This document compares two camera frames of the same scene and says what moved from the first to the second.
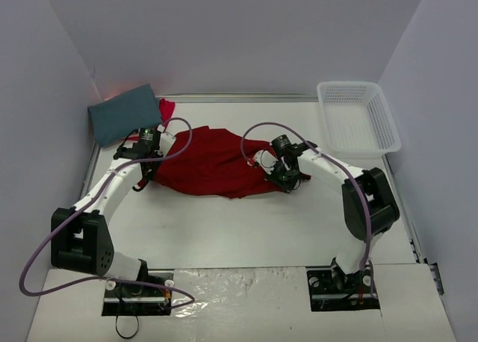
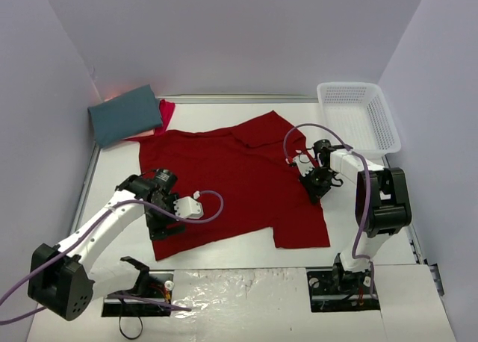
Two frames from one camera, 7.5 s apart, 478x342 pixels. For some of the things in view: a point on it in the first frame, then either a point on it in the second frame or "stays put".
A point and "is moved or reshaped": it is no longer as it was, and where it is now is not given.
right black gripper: [285, 179] to [315, 185]
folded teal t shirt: [129, 111] stays put
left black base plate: [124, 299] stays put
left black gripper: [150, 166] to [160, 222]
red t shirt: [216, 161] is moved or reshaped
